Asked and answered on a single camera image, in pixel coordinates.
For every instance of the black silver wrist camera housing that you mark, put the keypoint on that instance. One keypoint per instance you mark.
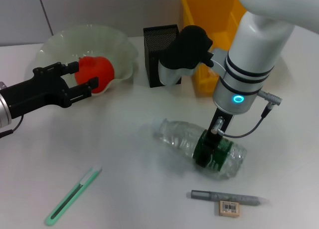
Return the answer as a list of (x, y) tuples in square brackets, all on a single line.
[(187, 47)]

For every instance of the pale green wavy fruit plate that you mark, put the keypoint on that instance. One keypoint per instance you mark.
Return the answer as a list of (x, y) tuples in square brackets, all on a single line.
[(62, 42)]

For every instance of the yellow plastic bin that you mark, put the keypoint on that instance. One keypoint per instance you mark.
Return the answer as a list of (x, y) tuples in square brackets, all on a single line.
[(204, 7)]

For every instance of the black mesh pen holder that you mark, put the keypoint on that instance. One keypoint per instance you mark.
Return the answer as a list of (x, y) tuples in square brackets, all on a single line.
[(154, 47)]

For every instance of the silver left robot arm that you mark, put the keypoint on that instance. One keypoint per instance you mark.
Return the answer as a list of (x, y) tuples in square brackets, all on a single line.
[(4, 111)]

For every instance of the red tomato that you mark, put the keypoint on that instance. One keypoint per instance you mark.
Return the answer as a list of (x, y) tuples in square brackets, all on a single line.
[(99, 69)]

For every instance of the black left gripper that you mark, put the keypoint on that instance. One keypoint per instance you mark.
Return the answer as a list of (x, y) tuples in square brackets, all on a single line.
[(35, 94)]

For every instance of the mint green utility knife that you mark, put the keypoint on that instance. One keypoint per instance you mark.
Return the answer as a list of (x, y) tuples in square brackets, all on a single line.
[(72, 195)]

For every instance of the beige barcode eraser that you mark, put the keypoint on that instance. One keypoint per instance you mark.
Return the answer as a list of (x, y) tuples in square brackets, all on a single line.
[(229, 208)]

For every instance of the grey marker pen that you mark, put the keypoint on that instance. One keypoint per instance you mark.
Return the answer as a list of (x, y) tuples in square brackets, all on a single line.
[(219, 196)]

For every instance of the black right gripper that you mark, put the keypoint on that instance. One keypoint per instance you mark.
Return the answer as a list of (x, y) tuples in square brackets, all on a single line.
[(219, 124)]

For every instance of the clear green-label water bottle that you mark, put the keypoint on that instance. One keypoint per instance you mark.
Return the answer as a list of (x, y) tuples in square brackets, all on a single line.
[(179, 136)]

